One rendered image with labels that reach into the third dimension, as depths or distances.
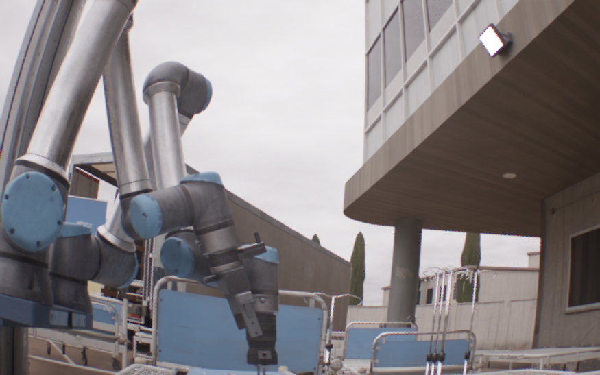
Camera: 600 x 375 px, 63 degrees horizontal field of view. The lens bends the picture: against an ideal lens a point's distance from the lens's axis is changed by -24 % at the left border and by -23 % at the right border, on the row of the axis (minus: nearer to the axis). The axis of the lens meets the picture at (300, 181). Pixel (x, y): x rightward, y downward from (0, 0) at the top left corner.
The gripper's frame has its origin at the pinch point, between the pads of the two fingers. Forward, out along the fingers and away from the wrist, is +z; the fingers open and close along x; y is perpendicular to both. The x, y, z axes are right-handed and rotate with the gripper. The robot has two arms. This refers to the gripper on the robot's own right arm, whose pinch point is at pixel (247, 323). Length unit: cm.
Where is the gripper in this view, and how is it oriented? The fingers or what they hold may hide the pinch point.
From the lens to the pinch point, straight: 132.4
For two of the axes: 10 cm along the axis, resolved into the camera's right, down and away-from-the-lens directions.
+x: 2.9, -1.1, -9.5
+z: 2.8, 9.6, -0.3
